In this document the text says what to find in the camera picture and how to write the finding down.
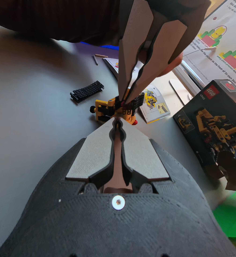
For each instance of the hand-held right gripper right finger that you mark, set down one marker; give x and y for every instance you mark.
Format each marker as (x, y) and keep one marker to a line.
(144, 158)

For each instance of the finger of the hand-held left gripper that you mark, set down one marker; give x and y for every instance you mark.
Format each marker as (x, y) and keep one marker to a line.
(134, 30)
(166, 44)

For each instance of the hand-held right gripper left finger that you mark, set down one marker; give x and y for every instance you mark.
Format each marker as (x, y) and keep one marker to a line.
(91, 158)

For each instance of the yellow lego bulldozer model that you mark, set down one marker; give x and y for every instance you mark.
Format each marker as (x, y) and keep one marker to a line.
(104, 109)

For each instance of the black lego track strip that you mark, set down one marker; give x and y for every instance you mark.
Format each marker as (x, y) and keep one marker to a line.
(87, 91)
(138, 101)

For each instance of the lego instruction booklet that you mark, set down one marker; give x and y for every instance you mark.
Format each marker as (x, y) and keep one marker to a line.
(156, 108)

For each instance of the black lego set box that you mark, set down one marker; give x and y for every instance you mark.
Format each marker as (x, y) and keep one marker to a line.
(210, 130)

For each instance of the person's left hand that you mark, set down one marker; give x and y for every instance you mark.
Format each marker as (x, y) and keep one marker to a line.
(172, 67)

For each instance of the blue plastic bin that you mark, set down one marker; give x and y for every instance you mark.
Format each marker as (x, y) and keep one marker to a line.
(110, 47)

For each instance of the small wooden stick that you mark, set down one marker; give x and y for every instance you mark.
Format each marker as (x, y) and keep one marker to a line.
(101, 55)

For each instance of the white stand base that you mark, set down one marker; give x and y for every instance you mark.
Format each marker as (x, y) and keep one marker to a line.
(180, 90)

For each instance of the thin grey rod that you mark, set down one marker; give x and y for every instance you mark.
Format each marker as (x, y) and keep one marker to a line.
(95, 59)

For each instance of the printed instruction sheet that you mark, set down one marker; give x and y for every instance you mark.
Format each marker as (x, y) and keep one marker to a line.
(226, 40)

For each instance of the green plastic bin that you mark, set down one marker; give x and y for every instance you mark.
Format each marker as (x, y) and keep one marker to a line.
(232, 216)

